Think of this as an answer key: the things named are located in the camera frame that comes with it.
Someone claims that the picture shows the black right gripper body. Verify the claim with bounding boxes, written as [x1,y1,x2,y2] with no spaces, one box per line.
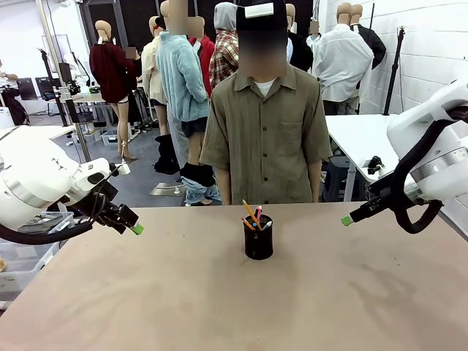
[364,181,399,218]

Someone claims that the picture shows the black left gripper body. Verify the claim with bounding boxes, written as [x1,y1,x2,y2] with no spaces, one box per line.
[87,178,128,230]

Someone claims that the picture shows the yellow pencil with pink eraser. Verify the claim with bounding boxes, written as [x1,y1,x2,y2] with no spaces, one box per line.
[241,199,263,231]

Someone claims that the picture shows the person's right forearm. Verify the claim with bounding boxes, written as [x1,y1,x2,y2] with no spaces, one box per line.
[215,167,233,206]

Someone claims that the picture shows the person's left forearm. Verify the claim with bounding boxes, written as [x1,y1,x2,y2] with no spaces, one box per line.
[308,159,323,204]

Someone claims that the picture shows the black mesh pen holder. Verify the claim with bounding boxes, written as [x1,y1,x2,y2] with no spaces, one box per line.
[243,214,274,261]

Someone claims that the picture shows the clear plastic bin with tools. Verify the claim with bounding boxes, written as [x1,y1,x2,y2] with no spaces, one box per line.
[16,211,76,237]

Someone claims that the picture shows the black trousers on floor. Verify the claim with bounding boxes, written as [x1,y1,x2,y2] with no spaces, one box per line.
[153,133,181,176]

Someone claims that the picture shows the blue jeans on floor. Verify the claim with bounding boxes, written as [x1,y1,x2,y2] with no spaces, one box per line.
[181,174,223,207]

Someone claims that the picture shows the person in olive shirt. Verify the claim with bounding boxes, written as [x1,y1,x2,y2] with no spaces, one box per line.
[198,0,334,206]

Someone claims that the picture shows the black tripod stand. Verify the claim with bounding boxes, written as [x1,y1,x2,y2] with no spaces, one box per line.
[382,25,407,116]

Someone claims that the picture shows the mannequin in dark red sweater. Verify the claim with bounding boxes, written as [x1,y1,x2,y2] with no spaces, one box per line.
[88,19,142,166]

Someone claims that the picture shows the black monitor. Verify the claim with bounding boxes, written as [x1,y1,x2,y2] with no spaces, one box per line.
[34,76,56,101]
[15,77,39,102]

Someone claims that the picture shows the mannequin in white shirt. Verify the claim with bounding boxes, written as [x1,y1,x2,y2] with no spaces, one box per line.
[312,1,375,116]

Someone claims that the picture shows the mannequin in beige shirt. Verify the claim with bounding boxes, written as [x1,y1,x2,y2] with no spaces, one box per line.
[140,15,170,137]

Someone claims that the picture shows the background person in black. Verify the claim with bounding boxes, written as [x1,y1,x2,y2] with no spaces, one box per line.
[125,45,144,91]

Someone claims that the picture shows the mannequin in light blue fleece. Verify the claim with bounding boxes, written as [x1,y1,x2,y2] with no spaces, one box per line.
[156,0,212,173]

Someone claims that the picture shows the mannequin in black jacket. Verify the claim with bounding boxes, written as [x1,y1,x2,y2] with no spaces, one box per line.
[350,4,388,71]

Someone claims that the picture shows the mannequin in red jacket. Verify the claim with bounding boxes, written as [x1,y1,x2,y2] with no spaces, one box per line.
[187,16,216,99]

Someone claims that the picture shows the mannequin in plaid shirt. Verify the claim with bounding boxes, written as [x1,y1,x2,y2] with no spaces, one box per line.
[208,1,241,100]

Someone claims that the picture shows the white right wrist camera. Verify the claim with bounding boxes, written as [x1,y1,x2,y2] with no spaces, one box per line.
[366,155,385,176]

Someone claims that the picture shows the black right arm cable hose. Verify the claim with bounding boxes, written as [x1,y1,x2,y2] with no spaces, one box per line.
[368,105,468,235]

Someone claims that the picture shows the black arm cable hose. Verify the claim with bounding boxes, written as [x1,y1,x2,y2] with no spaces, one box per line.
[0,214,97,246]
[368,105,468,235]

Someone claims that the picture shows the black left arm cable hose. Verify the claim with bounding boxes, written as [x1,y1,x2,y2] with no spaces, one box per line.
[0,214,97,246]

